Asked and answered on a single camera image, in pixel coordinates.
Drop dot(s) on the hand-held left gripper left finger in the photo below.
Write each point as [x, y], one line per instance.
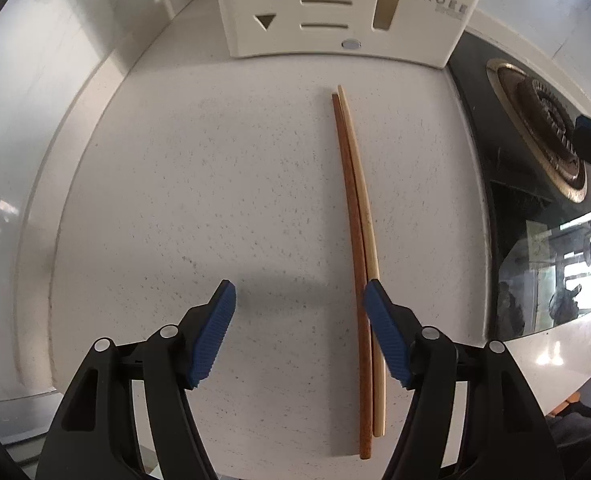
[213, 335]

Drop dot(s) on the person's dark trousers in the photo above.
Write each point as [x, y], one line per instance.
[585, 440]

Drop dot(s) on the white plastic utensil holder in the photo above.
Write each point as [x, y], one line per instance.
[325, 40]

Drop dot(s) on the black glass gas stove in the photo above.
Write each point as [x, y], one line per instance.
[475, 110]

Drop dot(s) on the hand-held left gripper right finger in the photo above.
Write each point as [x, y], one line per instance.
[388, 335]

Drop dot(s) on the dark brown chopstick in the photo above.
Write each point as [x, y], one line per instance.
[366, 410]

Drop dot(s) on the light tan chopstick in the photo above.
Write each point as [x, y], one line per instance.
[379, 410]

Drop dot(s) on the large round gas burner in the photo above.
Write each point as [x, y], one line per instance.
[540, 105]

